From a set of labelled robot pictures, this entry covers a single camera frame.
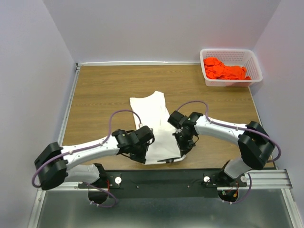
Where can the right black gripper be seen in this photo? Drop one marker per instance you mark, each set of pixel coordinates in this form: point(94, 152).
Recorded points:
point(184, 147)

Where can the white plastic basket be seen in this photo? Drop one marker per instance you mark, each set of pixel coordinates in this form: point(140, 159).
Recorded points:
point(232, 57)

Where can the aluminium frame rail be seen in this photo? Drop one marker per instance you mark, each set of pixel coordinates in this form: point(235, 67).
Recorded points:
point(185, 78)

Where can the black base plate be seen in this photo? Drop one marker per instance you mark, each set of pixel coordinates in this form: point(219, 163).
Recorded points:
point(180, 183)

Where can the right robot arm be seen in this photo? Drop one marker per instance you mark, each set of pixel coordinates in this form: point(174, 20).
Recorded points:
point(254, 143)

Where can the white t shirt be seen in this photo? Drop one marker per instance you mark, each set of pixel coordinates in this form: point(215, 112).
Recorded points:
point(151, 111)

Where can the orange t shirt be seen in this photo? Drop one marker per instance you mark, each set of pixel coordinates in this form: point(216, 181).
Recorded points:
point(217, 70)

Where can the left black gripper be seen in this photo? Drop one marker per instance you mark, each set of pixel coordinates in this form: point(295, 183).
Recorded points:
point(141, 158)

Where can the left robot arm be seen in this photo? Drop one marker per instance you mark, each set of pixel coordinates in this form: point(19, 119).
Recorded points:
point(53, 164)

